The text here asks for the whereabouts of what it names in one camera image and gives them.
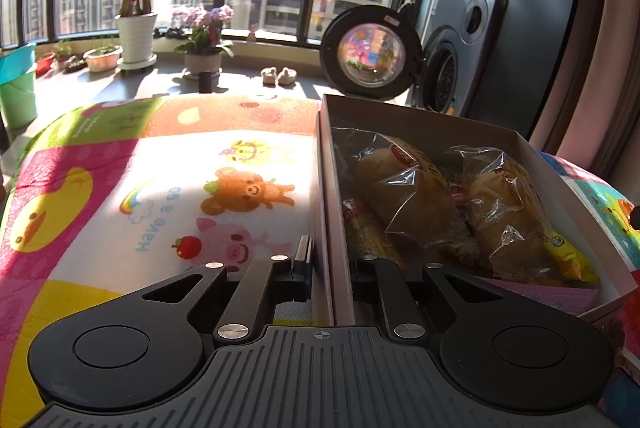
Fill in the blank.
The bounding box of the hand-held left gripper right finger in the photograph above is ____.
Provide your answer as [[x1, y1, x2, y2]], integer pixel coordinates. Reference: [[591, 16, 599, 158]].
[[342, 248, 502, 342]]

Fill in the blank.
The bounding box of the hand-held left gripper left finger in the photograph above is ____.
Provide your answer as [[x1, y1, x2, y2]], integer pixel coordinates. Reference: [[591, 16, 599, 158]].
[[141, 235, 317, 345]]

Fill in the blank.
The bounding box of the yellow corn snack packet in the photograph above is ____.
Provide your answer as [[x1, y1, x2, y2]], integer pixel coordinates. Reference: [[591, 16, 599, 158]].
[[342, 197, 407, 267]]

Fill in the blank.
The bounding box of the cardboard box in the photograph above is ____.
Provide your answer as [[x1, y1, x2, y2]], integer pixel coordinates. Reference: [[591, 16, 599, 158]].
[[317, 93, 639, 327]]

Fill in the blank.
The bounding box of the clear bread packet red label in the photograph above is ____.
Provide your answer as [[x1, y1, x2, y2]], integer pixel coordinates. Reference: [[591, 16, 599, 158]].
[[351, 135, 482, 261]]

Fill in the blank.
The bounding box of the clear bread packet yellow end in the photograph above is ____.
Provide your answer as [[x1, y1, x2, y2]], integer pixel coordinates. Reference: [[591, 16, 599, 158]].
[[449, 145, 599, 285]]

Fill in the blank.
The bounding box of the colourful cartoon printed blanket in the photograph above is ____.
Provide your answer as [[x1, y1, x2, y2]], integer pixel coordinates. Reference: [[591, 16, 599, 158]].
[[0, 94, 640, 428]]

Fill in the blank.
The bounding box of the round washing machine door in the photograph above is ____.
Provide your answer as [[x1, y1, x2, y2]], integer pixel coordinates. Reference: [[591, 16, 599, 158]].
[[320, 3, 427, 100]]

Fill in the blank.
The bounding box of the pink flowering potted plant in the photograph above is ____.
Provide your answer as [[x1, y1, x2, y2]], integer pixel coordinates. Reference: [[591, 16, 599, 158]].
[[171, 4, 236, 80]]

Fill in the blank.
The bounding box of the grey washing machine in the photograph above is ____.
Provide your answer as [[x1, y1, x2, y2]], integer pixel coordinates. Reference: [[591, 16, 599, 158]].
[[405, 0, 509, 119]]

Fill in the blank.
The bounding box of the shallow beige planter bowl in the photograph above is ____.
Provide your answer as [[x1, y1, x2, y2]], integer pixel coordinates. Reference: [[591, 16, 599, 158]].
[[82, 45, 124, 73]]

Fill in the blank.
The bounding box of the small green potted plant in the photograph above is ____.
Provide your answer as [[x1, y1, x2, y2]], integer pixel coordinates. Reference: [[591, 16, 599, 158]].
[[52, 40, 74, 70]]

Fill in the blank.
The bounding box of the green plastic bucket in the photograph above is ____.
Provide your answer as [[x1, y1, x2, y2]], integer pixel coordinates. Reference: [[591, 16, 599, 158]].
[[0, 71, 39, 129]]

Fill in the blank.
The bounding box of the dark grey door panel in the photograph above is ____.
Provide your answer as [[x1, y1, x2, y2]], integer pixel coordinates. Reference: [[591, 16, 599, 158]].
[[462, 0, 603, 145]]

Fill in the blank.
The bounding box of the blue plastic basin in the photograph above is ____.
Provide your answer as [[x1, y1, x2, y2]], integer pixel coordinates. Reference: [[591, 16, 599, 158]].
[[0, 43, 37, 85]]

